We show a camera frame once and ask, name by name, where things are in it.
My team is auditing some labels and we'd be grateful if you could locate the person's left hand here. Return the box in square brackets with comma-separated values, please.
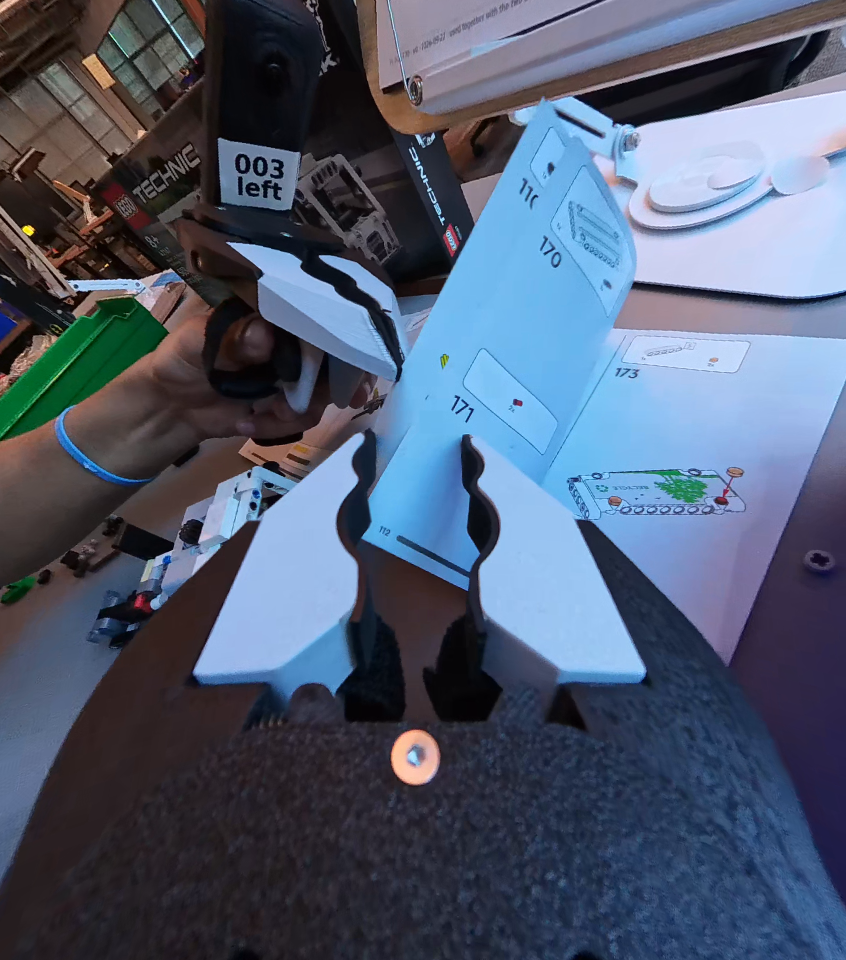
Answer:
[145, 300, 379, 445]

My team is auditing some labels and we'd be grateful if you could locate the wooden board with paper sheet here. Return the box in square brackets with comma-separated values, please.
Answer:
[355, 0, 844, 138]

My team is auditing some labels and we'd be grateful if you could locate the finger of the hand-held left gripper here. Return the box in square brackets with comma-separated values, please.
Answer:
[316, 255, 405, 357]
[226, 241, 405, 384]

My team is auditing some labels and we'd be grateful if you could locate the white lego truck model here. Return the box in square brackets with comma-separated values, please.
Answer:
[89, 465, 298, 650]

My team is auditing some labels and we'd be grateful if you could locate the black lego part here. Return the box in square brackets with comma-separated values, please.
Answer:
[61, 514, 128, 580]

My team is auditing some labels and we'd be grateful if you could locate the white metal stand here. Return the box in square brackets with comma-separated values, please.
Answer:
[509, 11, 846, 301]

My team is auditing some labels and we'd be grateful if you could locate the blue wristband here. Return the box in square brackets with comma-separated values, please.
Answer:
[55, 405, 158, 487]

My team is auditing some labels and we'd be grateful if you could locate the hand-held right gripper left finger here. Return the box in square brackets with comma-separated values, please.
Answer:
[191, 429, 379, 699]

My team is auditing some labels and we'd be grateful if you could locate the person's left forearm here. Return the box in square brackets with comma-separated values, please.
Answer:
[0, 390, 169, 612]

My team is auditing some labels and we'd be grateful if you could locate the lego instruction booklet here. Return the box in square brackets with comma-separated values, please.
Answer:
[366, 97, 846, 666]

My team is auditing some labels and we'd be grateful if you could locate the green plastic bin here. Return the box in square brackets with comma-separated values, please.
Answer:
[0, 296, 171, 455]

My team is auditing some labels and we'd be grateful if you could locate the black lego set box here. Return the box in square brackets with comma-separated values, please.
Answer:
[96, 112, 478, 305]

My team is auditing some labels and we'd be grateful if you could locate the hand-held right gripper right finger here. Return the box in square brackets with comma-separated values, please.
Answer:
[459, 435, 648, 689]

